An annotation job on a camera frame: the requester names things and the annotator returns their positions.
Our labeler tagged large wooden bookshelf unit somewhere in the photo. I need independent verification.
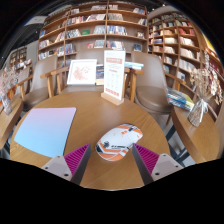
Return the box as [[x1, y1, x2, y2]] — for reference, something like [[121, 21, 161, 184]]
[[37, 1, 149, 68]]

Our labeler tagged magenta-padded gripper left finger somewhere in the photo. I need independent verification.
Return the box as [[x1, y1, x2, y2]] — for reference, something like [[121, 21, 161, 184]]
[[41, 143, 93, 186]]

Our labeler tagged pastel blue-pink mouse pad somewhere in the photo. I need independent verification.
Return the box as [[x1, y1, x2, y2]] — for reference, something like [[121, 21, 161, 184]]
[[13, 106, 78, 159]]

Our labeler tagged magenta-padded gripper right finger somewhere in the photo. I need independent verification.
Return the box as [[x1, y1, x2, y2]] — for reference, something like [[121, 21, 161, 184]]
[[132, 143, 184, 186]]

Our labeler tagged white sign in wooden base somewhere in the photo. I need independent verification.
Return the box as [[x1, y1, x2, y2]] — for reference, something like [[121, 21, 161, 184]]
[[100, 49, 127, 107]]

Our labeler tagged stack of colourful magazines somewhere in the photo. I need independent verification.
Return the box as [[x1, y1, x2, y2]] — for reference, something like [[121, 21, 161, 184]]
[[166, 87, 195, 112]]

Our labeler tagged curved wooden bookshelf unit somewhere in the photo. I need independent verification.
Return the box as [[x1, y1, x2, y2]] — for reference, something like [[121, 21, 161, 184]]
[[147, 9, 224, 101]]

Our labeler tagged round wooden side table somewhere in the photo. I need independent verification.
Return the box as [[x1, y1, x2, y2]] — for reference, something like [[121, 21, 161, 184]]
[[0, 96, 24, 151], [171, 104, 221, 164]]

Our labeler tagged dark book with gold base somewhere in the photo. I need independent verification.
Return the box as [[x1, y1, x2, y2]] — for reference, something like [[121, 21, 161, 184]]
[[95, 64, 105, 86]]

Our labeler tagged small distant wooden bookshelf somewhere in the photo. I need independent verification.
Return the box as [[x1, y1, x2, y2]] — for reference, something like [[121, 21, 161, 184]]
[[8, 46, 34, 73]]

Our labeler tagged light blue book stack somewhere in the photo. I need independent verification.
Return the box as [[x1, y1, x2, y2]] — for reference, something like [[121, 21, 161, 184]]
[[124, 61, 145, 71]]

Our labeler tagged white framed floral picture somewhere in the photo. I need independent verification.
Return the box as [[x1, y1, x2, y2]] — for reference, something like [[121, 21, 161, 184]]
[[66, 58, 98, 86]]

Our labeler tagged white and orange computer mouse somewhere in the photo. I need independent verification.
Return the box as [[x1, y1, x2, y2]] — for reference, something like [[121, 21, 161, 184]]
[[95, 123, 144, 163]]

